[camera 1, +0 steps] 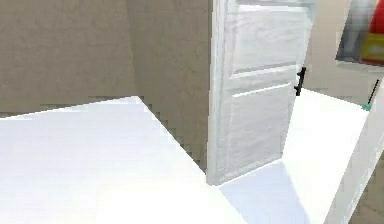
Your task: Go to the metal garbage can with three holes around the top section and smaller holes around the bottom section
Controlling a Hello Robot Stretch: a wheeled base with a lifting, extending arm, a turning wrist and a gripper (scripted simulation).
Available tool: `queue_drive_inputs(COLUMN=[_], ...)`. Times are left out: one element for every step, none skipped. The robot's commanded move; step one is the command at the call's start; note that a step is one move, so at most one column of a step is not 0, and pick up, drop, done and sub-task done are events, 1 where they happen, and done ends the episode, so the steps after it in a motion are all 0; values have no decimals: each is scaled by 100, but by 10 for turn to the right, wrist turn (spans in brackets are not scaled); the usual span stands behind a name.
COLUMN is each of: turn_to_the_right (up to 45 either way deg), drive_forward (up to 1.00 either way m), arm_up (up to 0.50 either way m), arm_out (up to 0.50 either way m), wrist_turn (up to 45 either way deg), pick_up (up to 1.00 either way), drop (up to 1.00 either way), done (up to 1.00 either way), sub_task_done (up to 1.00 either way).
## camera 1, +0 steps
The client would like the framed picture with red shape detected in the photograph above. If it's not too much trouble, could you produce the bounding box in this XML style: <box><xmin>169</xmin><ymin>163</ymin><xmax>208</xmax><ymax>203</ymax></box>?
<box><xmin>335</xmin><ymin>0</ymin><xmax>384</xmax><ymax>67</ymax></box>

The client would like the black door handle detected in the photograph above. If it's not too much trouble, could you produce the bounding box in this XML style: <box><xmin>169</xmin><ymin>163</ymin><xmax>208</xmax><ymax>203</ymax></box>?
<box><xmin>294</xmin><ymin>66</ymin><xmax>307</xmax><ymax>97</ymax></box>

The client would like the white panelled room door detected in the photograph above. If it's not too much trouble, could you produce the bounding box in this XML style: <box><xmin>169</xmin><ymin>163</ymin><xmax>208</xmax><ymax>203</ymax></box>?
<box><xmin>206</xmin><ymin>0</ymin><xmax>319</xmax><ymax>186</ymax></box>

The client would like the white door frame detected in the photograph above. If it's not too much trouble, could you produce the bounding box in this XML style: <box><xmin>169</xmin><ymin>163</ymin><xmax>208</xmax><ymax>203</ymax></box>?
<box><xmin>324</xmin><ymin>78</ymin><xmax>384</xmax><ymax>224</ymax></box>

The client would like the black stick with green tip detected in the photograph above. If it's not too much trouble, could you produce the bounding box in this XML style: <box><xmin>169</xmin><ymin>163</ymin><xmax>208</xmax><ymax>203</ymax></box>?
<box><xmin>362</xmin><ymin>78</ymin><xmax>381</xmax><ymax>112</ymax></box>

